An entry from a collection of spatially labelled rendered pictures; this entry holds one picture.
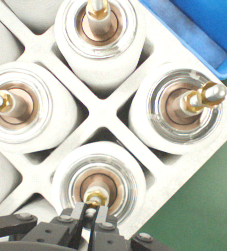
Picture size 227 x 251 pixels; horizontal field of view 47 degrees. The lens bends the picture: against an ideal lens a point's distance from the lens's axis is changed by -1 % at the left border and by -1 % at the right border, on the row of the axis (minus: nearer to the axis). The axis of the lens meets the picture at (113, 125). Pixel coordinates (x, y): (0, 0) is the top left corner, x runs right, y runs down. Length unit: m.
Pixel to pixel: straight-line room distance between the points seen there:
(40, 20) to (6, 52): 0.06
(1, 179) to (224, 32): 0.43
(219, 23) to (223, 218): 0.36
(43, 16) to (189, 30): 0.31
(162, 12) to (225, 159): 0.32
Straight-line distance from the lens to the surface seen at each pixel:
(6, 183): 0.36
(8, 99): 0.24
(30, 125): 0.27
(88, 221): 0.17
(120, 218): 0.27
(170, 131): 0.26
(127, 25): 0.28
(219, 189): 0.56
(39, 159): 0.39
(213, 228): 0.57
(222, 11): 0.50
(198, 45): 0.56
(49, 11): 0.36
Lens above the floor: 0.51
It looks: 88 degrees down
